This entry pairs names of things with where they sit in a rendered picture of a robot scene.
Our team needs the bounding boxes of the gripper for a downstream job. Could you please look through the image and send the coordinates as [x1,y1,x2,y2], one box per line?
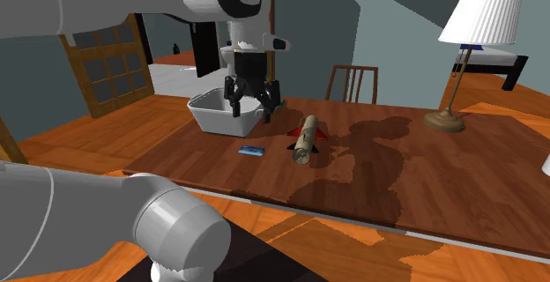
[223,50,282,124]

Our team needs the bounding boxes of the white plastic bin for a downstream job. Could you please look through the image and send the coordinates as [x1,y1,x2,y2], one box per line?
[187,86,264,138]

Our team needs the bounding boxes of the blue card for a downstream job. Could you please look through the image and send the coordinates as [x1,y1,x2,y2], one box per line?
[238,145,266,157]

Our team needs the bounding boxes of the beige toy rocket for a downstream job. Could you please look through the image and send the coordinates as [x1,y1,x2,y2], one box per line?
[286,115,329,166]

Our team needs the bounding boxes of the brown wooden chair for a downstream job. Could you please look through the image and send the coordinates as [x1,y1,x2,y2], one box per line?
[324,64,380,105]

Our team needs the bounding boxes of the wooden glass-pane door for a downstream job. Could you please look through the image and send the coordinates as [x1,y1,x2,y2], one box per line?
[59,13,156,120]

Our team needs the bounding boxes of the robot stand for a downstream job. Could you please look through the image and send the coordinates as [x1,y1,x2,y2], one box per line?
[116,217,329,282]

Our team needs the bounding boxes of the wooden table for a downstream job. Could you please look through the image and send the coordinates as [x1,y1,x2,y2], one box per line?
[122,95,550,260]

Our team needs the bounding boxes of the white shade table lamp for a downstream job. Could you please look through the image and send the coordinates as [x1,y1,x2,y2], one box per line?
[422,0,528,134]

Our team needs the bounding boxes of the dark frame bed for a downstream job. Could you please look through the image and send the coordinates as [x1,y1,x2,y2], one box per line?
[451,43,530,92]

